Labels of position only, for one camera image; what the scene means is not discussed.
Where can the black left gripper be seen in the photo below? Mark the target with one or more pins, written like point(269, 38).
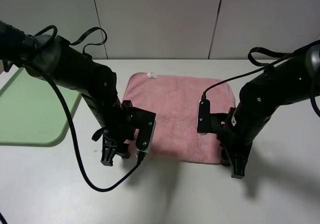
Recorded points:
point(113, 122)

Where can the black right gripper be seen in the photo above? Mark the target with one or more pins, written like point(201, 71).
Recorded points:
point(241, 126)

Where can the pink fluffy towel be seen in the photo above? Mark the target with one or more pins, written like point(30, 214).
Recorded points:
point(174, 100)

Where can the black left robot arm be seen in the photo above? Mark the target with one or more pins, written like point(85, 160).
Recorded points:
point(50, 57)

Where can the green plastic tray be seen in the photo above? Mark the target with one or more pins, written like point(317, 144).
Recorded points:
point(31, 113)

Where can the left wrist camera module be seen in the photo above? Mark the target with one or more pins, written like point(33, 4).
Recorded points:
point(145, 122)

